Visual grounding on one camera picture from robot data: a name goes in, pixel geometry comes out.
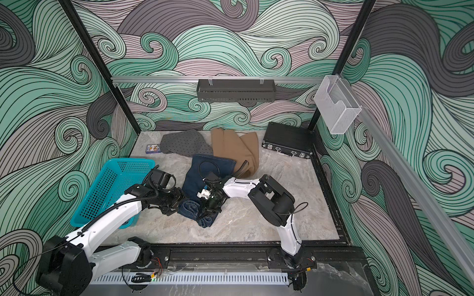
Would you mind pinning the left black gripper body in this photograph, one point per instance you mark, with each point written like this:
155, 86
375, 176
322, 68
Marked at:
168, 200

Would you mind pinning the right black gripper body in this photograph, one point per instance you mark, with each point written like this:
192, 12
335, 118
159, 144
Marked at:
212, 205

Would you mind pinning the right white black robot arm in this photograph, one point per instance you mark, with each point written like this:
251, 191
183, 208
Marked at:
275, 203

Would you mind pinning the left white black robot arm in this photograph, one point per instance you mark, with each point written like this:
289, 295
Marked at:
68, 265

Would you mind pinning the teal plastic basket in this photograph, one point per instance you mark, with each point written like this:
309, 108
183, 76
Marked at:
116, 176

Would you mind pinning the small playing card box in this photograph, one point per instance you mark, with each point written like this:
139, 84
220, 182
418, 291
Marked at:
153, 149

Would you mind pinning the grey dotted skirt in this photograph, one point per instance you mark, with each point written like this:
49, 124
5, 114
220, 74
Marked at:
185, 143

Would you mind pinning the tan brown skirt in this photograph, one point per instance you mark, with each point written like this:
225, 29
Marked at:
228, 144

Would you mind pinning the black hard case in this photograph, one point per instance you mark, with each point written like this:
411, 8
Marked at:
288, 140

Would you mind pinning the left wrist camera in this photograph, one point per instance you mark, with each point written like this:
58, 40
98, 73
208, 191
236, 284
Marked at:
161, 180

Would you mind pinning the white slotted cable duct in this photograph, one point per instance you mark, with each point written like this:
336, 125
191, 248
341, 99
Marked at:
195, 278

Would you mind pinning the black perforated wall shelf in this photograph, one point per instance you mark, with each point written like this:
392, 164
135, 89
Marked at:
247, 91

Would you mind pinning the aluminium back rail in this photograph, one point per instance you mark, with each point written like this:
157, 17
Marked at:
195, 79

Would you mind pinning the clear plastic wall bin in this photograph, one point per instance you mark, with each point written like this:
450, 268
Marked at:
336, 101

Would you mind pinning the black left corner post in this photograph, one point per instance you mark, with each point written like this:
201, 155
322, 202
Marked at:
83, 34

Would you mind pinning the black corner post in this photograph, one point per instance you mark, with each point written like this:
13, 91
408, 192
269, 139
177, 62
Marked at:
83, 34
353, 38

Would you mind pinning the black right corner post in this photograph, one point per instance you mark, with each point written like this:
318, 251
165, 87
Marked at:
353, 38

